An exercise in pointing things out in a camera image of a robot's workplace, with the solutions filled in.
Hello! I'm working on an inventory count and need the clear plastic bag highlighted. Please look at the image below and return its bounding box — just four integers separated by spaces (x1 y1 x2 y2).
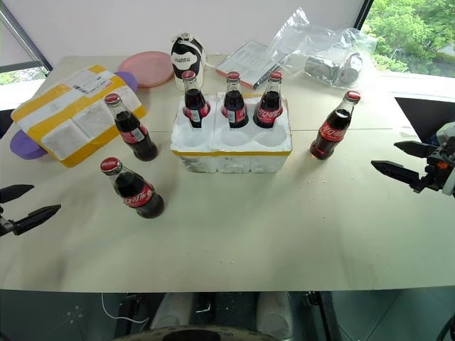
265 8 378 88

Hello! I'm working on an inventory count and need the white foam bottle holder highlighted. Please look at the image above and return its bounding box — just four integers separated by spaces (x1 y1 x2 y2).
170 91 294 174

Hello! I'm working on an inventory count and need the yellow taped white package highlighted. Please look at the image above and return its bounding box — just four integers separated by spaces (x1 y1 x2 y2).
10 64 148 168

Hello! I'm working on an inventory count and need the silver cylinder in plastic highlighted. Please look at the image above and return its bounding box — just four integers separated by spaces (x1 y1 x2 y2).
304 52 364 87

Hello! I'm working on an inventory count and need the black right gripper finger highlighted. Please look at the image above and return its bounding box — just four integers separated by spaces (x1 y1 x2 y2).
393 140 440 160
370 160 427 194

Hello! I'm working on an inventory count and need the pink edged printed booklet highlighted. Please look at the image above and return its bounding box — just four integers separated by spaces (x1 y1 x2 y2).
215 41 282 90

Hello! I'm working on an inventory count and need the grey rounded cylinder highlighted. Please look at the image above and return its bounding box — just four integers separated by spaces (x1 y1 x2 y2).
150 292 193 330
256 291 294 340

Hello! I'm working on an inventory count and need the dark window frame bar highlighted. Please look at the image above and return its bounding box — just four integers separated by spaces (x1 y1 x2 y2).
0 0 55 73

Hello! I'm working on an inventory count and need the purple plastic tray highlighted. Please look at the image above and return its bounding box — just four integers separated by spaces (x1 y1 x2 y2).
9 70 138 161

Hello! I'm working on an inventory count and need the black flat panel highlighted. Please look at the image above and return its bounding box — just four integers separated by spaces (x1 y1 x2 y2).
394 96 455 144

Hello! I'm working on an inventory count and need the cola glass bottle red cap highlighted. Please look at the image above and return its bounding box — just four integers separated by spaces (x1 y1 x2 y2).
100 157 166 220
309 90 362 161
103 93 159 163
181 70 212 129
252 71 285 129
220 71 250 129

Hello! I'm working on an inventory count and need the pink round plate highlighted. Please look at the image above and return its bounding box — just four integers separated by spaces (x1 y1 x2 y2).
118 51 176 89

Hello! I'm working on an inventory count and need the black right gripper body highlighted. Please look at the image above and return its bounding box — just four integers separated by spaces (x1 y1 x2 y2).
414 144 449 195

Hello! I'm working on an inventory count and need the black and white pouch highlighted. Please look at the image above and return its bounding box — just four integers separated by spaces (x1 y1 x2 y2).
169 32 208 94

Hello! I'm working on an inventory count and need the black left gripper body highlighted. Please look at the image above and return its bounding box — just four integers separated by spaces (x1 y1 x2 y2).
0 203 16 238

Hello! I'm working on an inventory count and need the thin white cable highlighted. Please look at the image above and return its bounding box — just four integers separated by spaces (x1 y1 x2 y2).
100 291 149 325

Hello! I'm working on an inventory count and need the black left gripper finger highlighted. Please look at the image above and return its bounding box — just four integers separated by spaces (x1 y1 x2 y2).
0 184 36 205
11 204 62 237

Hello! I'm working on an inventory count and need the black table leg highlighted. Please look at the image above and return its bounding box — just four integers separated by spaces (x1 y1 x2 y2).
301 291 344 341

